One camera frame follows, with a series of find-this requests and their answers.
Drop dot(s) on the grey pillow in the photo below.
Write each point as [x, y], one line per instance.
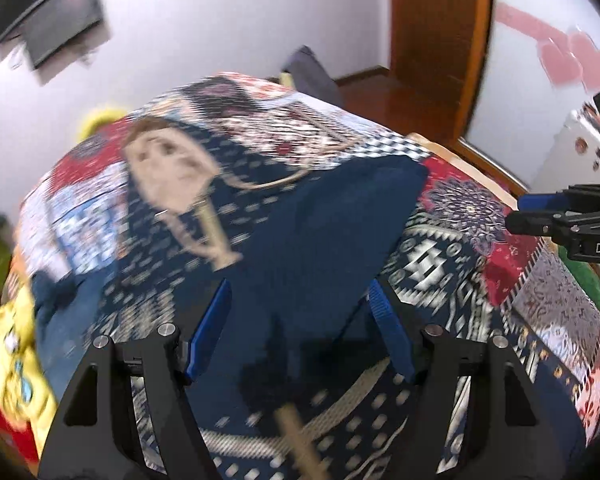
[310, 72]

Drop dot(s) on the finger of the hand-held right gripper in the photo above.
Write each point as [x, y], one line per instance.
[535, 222]
[537, 201]

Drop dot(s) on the white box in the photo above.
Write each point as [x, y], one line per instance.
[575, 160]

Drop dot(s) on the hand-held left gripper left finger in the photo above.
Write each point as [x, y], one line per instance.
[211, 330]

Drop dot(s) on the patchwork printed bedspread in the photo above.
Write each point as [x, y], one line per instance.
[460, 195]

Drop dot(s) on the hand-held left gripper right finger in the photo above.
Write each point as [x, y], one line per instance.
[391, 332]

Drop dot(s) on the yellow printed garment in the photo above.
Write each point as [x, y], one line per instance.
[10, 350]

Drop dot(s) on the navy patterned garment gold trim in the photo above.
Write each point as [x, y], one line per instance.
[330, 235]

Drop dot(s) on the pink wall stickers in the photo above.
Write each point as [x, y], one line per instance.
[560, 60]

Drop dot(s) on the green cloth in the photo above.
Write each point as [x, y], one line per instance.
[592, 285]

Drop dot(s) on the red cloth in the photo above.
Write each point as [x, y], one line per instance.
[0, 435]

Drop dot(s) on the wooden door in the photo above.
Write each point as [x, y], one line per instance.
[440, 35]

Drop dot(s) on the grey television wall mount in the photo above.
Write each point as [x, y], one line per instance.
[65, 30]

